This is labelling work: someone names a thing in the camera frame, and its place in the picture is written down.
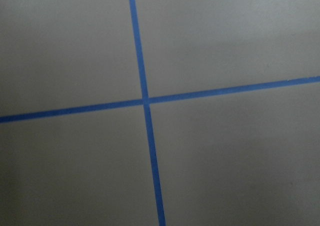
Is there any blue tape line lengthwise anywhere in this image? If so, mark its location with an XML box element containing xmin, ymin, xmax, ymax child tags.
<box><xmin>129</xmin><ymin>0</ymin><xmax>166</xmax><ymax>226</ymax></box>

